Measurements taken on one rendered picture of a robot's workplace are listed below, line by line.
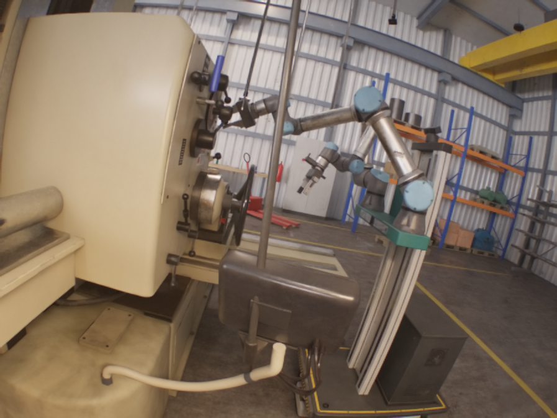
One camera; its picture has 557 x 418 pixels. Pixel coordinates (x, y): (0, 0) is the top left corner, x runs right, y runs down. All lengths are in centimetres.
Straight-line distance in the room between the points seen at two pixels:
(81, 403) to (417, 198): 145
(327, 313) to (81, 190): 77
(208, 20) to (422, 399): 958
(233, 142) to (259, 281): 813
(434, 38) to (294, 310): 1066
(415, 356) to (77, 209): 165
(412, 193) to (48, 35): 139
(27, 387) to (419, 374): 186
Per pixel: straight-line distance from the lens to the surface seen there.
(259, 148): 871
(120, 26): 99
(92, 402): 126
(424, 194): 118
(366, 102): 123
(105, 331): 153
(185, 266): 213
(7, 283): 76
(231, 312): 81
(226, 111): 127
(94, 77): 98
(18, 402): 147
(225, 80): 122
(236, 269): 71
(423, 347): 173
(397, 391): 188
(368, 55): 975
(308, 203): 835
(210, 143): 109
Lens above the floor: 155
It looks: 10 degrees down
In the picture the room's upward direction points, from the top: 12 degrees clockwise
